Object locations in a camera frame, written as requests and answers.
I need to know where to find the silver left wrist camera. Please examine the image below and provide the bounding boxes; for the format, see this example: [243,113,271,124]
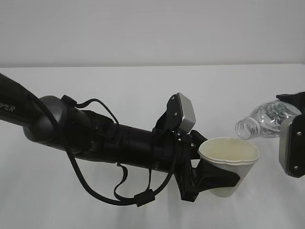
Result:
[165,93,196,134]

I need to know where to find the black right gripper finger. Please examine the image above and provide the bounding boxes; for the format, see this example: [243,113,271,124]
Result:
[276,92,305,115]

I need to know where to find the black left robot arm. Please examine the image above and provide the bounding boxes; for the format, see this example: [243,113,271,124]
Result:
[0,75,240,206]

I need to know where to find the clear water bottle green label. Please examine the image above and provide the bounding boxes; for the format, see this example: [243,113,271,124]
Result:
[235,100,302,140]

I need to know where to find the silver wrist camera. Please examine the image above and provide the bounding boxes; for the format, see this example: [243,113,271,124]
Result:
[279,114,305,178]
[165,93,196,134]

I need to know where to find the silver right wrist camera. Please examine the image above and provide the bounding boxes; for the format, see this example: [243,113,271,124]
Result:
[279,114,305,178]

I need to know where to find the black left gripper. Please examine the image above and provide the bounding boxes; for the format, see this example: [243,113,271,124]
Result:
[152,130,241,203]

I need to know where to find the white paper cup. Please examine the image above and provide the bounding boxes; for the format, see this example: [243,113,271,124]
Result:
[198,137,259,198]

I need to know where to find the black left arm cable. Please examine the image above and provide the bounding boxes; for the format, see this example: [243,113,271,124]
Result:
[26,94,191,208]

